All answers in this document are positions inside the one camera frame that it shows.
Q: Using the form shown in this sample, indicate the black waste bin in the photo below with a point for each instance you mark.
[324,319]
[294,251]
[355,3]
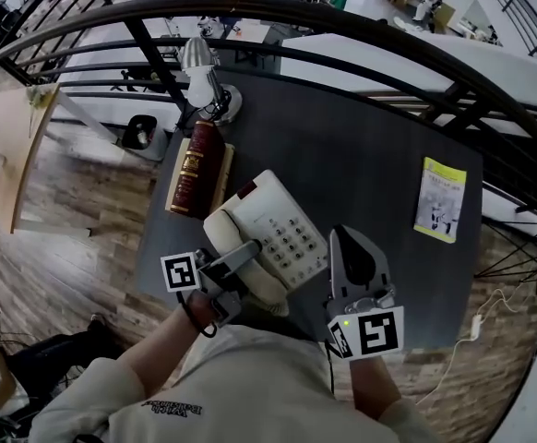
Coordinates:
[140,132]

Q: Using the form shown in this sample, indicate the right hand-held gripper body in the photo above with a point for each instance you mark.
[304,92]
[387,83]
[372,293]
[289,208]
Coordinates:
[377,332]

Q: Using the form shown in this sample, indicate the light wooden desk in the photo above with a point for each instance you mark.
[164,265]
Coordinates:
[5,155]

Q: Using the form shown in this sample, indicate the dark grey table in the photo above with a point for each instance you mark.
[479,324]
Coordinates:
[342,155]

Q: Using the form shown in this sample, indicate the white power adapter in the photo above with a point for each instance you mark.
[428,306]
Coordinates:
[475,326]

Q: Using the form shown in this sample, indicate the silver desk lamp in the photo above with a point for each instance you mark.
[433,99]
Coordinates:
[199,76]

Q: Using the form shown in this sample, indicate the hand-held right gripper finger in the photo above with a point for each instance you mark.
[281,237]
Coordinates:
[358,261]
[335,261]

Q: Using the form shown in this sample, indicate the person's right forearm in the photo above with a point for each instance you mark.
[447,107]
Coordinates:
[372,386]

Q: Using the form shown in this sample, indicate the person's left forearm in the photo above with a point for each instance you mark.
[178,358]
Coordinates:
[162,353]

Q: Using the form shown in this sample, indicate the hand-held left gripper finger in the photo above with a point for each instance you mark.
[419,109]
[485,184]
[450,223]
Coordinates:
[241,253]

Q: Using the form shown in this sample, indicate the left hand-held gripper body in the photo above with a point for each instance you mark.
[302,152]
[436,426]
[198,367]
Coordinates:
[179,272]

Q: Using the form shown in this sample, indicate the cream hardcover book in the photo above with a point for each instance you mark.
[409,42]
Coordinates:
[226,164]

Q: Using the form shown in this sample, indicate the dark red hardcover book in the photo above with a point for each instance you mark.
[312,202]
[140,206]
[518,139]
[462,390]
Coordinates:
[197,169]

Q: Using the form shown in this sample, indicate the yellow and white booklet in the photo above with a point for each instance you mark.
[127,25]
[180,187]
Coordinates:
[440,199]

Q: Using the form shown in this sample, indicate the black trousers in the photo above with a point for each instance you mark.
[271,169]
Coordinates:
[51,353]

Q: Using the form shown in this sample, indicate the beige printed shirt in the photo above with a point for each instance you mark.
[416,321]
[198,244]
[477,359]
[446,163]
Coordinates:
[250,386]

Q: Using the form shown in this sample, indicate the black metal railing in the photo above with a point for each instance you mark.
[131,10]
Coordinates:
[231,5]

